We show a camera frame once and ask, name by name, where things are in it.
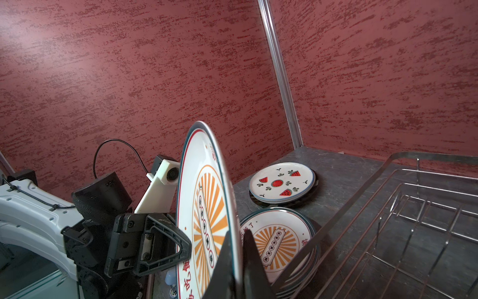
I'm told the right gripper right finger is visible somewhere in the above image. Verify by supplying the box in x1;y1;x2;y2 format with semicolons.
243;230;276;299

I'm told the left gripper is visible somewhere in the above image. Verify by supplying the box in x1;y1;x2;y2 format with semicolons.
62;214;192;299

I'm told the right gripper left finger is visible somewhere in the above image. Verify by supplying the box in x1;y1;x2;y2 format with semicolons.
202;232;235;299

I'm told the small sunburst plate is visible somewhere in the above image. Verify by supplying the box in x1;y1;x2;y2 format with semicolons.
240;207;316;284

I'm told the white plate red text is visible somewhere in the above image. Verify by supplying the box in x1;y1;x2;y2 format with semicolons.
291;220;322;299

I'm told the dark striped rim plate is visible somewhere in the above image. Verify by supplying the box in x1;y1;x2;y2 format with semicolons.
249;170;322;208

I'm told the watermelon pattern plate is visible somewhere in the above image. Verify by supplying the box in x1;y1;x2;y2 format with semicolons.
249;162;316;204

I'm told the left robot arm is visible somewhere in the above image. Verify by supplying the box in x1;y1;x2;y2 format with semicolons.
1;155;192;299

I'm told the small light blue object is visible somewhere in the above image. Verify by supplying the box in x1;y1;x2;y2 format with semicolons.
165;268;178;299

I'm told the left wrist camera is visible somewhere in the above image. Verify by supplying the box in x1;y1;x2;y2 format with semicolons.
134;155;180;214

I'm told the wire dish rack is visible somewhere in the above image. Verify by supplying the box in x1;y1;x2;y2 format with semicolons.
272;152;478;299

